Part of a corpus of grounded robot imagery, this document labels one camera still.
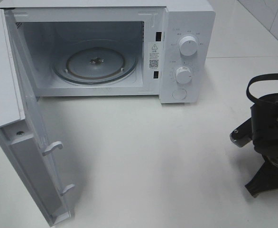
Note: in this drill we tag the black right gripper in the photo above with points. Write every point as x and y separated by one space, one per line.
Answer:
265 141

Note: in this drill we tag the round white door button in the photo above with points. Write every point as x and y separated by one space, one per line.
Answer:
179 94

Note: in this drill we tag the white timer knob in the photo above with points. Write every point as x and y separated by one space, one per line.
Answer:
183 75

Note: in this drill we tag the white microwave door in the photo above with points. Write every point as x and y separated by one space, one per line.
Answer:
23 136

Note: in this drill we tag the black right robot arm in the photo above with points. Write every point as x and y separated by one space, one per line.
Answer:
264 122

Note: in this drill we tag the upper white power knob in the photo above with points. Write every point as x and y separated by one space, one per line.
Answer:
188 45

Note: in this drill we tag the white microwave oven body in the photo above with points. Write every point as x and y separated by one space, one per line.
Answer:
57 27

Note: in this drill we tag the white warning label sticker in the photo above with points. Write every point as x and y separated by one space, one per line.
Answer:
153 56

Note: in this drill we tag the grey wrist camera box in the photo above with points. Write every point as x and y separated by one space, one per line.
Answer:
242 135

